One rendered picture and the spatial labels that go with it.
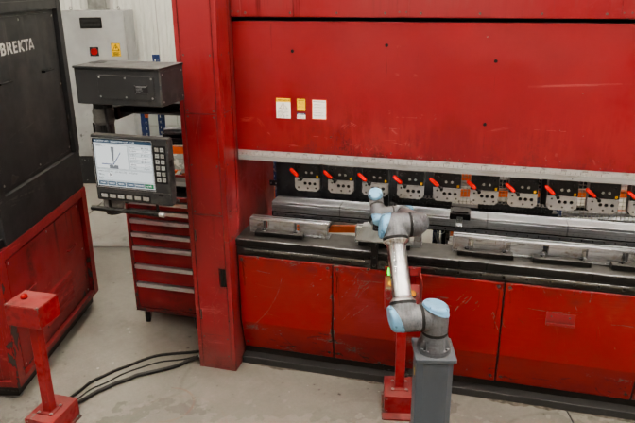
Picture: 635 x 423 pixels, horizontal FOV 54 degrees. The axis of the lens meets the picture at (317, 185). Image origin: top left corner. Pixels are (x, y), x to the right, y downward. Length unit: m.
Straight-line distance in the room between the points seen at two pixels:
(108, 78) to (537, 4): 2.15
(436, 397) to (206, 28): 2.15
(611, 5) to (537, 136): 0.71
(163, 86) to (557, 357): 2.58
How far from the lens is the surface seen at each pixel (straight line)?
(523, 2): 3.29
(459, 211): 3.77
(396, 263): 2.78
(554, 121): 3.40
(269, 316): 3.93
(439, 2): 3.29
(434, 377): 2.89
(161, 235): 4.30
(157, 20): 7.78
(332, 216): 3.95
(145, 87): 3.20
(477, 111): 3.37
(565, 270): 3.55
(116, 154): 3.36
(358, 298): 3.70
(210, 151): 3.53
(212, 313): 3.94
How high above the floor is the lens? 2.34
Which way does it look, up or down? 18 degrees down
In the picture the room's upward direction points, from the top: 1 degrees counter-clockwise
